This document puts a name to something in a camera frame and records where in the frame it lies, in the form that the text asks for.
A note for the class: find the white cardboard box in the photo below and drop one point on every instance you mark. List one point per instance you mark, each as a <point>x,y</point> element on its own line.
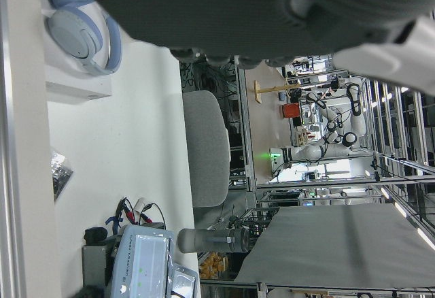
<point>78,87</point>

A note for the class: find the green conveyor belt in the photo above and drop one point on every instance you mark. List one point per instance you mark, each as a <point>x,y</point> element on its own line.
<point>12,141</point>

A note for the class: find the grey teach pendant touchscreen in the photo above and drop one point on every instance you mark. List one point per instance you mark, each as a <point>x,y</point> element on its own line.
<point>183,282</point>
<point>142,264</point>

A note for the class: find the grey office chair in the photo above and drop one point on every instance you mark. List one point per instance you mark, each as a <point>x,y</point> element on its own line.
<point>207,148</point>

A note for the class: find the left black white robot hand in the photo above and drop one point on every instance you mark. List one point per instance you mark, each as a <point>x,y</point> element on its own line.
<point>238,12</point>

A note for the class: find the small bag of screws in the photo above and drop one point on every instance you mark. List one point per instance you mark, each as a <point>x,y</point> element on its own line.
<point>61,175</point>

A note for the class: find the orange bin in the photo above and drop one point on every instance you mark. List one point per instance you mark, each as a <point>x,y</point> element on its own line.
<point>291,110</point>

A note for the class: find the grey finned metal box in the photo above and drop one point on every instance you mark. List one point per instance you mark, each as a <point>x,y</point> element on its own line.
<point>93,265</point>

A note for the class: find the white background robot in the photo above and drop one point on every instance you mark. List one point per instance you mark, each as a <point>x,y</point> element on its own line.
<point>306,151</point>

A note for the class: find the red black clip leads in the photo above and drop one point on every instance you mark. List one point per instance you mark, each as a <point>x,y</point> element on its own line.
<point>130,211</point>

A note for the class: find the light blue headphones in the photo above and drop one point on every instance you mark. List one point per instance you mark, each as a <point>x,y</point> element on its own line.
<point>74,36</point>

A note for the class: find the wooden stand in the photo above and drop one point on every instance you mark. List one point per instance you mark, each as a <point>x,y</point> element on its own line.
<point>272,90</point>

